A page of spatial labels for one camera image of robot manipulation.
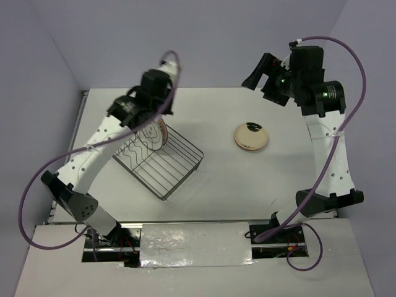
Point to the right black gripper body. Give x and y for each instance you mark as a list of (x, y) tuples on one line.
[(282, 87)]

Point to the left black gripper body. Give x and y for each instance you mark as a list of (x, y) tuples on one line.
[(161, 103)]

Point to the cream peach plate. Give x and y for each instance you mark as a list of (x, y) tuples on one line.
[(250, 136)]

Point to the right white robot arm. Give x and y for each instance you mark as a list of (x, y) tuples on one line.
[(326, 118)]

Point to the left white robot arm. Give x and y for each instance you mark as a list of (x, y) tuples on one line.
[(69, 186)]

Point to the silver foil sheet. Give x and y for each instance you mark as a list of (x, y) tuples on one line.
[(195, 245)]

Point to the grey wire dish rack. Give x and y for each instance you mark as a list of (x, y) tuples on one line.
[(164, 170)]

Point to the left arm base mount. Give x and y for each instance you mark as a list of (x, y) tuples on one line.
[(124, 251)]

